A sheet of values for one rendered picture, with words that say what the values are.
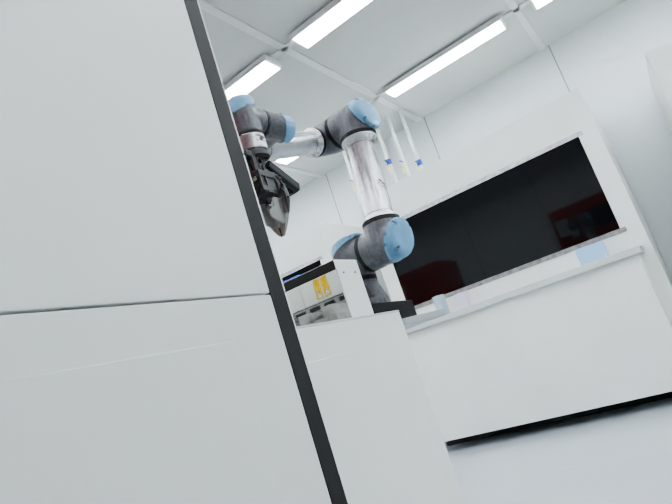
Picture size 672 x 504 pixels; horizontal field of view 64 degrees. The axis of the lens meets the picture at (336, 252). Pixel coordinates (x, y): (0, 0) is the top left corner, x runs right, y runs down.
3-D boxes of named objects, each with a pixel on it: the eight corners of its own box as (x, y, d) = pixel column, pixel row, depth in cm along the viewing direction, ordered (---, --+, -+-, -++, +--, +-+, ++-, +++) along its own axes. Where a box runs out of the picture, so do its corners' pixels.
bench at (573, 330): (721, 398, 287) (571, 76, 330) (428, 459, 377) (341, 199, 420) (713, 365, 378) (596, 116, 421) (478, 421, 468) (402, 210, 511)
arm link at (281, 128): (267, 130, 150) (236, 124, 142) (293, 109, 143) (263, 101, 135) (274, 155, 148) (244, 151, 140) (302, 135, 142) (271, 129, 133)
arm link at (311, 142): (316, 133, 188) (212, 142, 149) (339, 117, 181) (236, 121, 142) (330, 163, 187) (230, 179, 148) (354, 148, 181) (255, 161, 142)
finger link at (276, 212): (269, 235, 123) (258, 198, 125) (285, 236, 128) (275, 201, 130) (279, 230, 122) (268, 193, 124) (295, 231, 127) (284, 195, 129)
